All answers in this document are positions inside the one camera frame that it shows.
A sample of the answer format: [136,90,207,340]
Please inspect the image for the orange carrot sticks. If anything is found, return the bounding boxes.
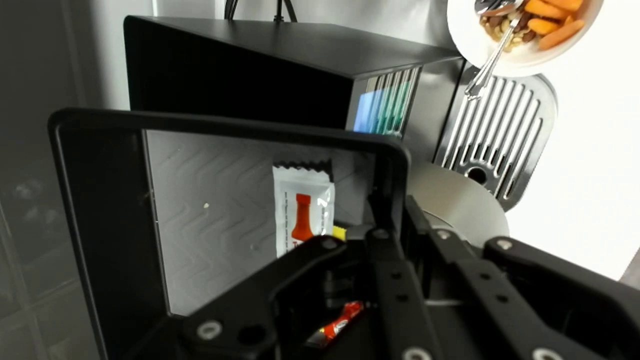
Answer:
[521,0,590,51]

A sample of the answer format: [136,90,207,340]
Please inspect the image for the silver fork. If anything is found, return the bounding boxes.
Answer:
[465,0,531,100]

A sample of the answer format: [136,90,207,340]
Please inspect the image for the black plastic tray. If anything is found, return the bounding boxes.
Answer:
[47,105,415,360]

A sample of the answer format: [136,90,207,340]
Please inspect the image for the grey wavy tray liner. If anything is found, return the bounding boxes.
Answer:
[141,125,376,318]

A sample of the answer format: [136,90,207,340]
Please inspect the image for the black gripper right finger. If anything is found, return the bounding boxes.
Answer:
[403,193,640,360]

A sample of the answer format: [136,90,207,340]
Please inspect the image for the red sauce packet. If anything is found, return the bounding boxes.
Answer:
[305,298,368,350]

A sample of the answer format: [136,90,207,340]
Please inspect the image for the white ketchup packet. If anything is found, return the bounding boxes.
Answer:
[270,159,338,260]

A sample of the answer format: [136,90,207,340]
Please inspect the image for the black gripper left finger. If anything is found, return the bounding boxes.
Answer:
[133,226,436,360]

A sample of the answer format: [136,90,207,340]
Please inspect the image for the white bowl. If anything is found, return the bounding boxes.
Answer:
[444,0,607,80]

